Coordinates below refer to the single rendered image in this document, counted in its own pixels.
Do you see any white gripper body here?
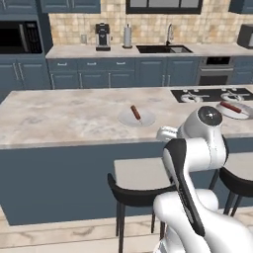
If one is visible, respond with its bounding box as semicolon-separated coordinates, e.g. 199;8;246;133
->
155;126;181;143

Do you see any white round plate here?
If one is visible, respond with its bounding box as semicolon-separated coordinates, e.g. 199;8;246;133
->
215;101;253;121
118;108;156;127

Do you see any brown sausage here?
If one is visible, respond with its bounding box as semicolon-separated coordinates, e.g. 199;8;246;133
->
129;104;142;122
219;101;243;115

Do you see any black stool with beige seat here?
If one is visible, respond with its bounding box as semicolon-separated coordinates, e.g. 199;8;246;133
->
209;151;253;218
107;156;179;253

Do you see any black hob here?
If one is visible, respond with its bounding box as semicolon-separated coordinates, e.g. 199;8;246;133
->
170;86;253;104

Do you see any blue base cupboard run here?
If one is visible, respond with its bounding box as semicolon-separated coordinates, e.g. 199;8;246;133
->
45;56;201;91

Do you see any steel oven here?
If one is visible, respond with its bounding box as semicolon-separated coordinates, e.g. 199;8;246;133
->
196;55;234;87

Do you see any black sink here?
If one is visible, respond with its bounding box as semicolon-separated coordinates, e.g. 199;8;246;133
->
135;43;194;55

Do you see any silver tap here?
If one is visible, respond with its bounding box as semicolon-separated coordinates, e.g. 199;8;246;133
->
165;22;176;46

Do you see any white paper towel roll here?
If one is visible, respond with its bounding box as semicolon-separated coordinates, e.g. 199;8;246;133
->
122;23;133;49

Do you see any black coffee machine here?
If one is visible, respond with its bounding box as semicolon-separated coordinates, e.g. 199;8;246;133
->
94;22;113;52

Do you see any blue kitchen island cabinet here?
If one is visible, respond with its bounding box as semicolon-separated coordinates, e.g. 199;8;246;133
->
0;137;253;227

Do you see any dark framed window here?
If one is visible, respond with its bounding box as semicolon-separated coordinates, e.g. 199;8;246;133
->
125;0;204;15

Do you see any blue tall cupboard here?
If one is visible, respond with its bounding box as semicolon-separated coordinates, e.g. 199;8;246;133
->
0;13;53;104

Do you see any black microwave oven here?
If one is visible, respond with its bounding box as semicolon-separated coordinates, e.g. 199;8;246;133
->
0;20;44;55

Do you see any blue wall cupboard run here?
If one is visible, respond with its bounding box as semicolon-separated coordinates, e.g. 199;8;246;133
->
0;0;102;15

